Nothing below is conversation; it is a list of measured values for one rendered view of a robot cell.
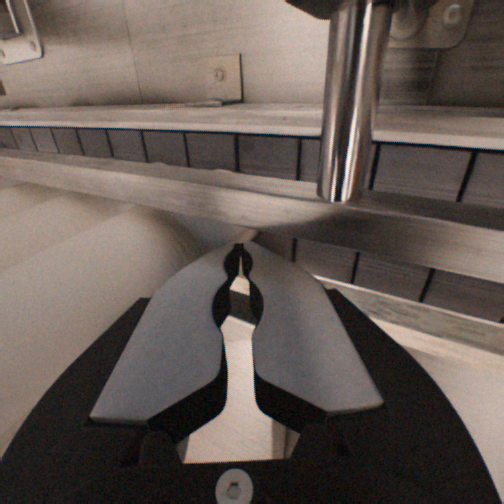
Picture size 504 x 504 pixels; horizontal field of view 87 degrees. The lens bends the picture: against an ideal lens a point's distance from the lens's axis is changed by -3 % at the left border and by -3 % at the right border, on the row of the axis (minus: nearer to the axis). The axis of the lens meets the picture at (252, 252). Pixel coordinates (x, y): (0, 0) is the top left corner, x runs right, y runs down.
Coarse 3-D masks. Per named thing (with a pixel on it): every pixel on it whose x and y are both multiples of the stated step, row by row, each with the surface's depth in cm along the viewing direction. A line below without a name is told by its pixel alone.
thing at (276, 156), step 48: (48, 144) 25; (96, 144) 22; (144, 144) 20; (192, 144) 18; (240, 144) 16; (288, 144) 15; (384, 144) 13; (432, 192) 12; (480, 192) 12; (288, 240) 18; (384, 288) 16; (432, 288) 15; (480, 288) 13
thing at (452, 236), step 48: (96, 192) 11; (144, 192) 9; (192, 192) 8; (240, 192) 8; (288, 192) 7; (384, 192) 7; (336, 240) 7; (384, 240) 6; (432, 240) 6; (480, 240) 5
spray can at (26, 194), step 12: (0, 192) 15; (12, 192) 15; (24, 192) 16; (36, 192) 16; (48, 192) 16; (60, 192) 17; (0, 204) 14; (12, 204) 15; (24, 204) 15; (0, 216) 14
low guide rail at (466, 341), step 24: (240, 264) 17; (240, 288) 17; (336, 288) 15; (384, 312) 13; (408, 312) 13; (432, 312) 13; (408, 336) 13; (432, 336) 12; (456, 336) 12; (480, 336) 12; (456, 360) 12; (480, 360) 12
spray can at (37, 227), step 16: (32, 208) 13; (48, 208) 13; (64, 208) 13; (80, 208) 13; (96, 208) 14; (112, 208) 14; (128, 208) 15; (0, 224) 11; (16, 224) 11; (32, 224) 12; (48, 224) 12; (64, 224) 12; (80, 224) 13; (0, 240) 11; (16, 240) 11; (32, 240) 11; (48, 240) 12; (0, 256) 10; (16, 256) 11
